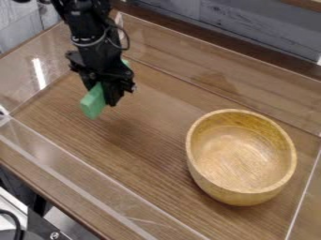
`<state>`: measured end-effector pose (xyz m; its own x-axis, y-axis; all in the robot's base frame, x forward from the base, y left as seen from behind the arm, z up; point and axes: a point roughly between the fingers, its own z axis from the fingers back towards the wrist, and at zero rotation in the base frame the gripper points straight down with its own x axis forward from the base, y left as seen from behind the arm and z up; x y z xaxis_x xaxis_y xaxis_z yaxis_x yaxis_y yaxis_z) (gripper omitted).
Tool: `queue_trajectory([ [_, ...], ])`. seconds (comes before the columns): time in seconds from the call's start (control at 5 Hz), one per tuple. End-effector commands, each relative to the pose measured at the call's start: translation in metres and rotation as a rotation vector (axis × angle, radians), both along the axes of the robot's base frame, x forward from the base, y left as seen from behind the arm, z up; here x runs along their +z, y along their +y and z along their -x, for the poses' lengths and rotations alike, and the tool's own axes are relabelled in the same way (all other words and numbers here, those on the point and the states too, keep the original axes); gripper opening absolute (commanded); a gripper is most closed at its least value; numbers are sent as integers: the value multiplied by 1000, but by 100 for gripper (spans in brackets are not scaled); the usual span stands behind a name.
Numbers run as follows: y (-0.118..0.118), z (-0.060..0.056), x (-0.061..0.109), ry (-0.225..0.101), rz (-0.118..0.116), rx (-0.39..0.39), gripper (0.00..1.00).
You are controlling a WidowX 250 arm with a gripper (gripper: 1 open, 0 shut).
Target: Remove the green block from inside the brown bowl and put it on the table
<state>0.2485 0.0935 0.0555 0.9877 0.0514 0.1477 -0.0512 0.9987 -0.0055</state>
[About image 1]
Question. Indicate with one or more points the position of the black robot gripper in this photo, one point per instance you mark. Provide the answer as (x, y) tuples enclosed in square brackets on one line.
[(92, 58)]

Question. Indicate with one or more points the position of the green rectangular block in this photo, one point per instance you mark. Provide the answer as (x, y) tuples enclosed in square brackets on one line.
[(93, 102)]

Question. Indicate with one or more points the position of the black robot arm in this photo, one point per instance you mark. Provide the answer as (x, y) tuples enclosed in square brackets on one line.
[(90, 23)]

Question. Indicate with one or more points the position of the brown wooden bowl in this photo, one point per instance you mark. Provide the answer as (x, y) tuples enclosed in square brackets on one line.
[(242, 156)]

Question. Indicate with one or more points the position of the clear acrylic barrier wall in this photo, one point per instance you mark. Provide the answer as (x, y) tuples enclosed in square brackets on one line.
[(114, 171)]

